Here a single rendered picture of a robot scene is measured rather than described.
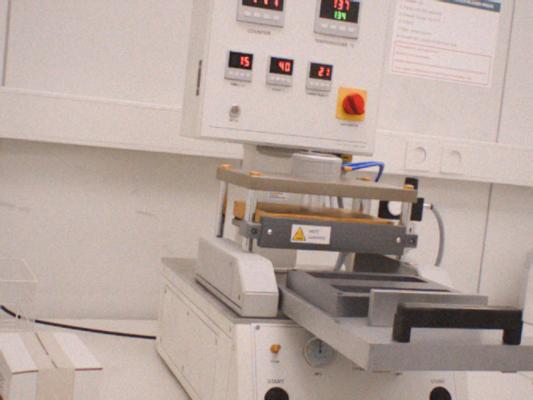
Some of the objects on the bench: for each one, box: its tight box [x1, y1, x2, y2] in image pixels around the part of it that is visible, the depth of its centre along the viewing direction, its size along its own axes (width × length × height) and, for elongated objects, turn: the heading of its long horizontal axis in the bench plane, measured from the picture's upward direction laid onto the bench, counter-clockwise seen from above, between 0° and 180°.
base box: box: [155, 263, 470, 400], centre depth 132 cm, size 54×38×17 cm
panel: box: [251, 323, 458, 400], centre depth 109 cm, size 2×30×19 cm
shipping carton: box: [0, 332, 103, 400], centre depth 116 cm, size 19×13×9 cm
